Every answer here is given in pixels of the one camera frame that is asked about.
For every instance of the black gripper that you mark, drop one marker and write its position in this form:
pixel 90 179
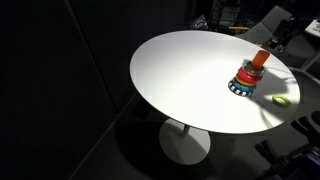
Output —
pixel 293 28

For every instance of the grey chair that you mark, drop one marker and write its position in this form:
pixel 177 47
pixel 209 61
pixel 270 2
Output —
pixel 270 23

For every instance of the white table pedestal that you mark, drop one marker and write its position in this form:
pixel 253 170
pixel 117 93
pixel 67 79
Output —
pixel 185 143

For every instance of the grey metal frame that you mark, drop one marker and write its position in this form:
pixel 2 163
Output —
pixel 308 63

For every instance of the dark purple clamp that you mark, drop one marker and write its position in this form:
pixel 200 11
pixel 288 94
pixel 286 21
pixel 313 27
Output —
pixel 308 157

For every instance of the orange stacking toy peg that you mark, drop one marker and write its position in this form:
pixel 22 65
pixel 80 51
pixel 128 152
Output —
pixel 260 59

